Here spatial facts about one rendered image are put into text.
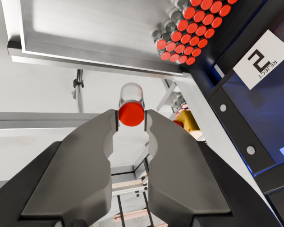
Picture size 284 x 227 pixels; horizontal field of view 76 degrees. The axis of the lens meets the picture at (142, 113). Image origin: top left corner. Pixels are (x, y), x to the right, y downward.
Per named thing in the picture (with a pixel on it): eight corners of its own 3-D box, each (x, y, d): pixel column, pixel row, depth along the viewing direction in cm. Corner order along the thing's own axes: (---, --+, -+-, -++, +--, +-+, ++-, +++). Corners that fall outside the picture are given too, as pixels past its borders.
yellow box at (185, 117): (201, 110, 54) (213, 130, 50) (188, 124, 59) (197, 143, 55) (180, 109, 50) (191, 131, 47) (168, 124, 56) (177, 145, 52)
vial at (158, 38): (161, 28, 38) (169, 41, 35) (157, 38, 39) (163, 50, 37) (152, 25, 37) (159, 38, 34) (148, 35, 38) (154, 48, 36)
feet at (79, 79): (86, 49, 134) (88, 61, 126) (79, 95, 169) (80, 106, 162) (75, 47, 130) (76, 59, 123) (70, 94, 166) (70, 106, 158)
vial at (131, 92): (143, 81, 17) (146, 101, 13) (142, 102, 18) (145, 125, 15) (120, 81, 17) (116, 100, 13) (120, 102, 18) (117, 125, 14)
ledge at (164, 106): (207, 84, 62) (210, 89, 60) (186, 109, 71) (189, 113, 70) (173, 81, 55) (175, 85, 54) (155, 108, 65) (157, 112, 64)
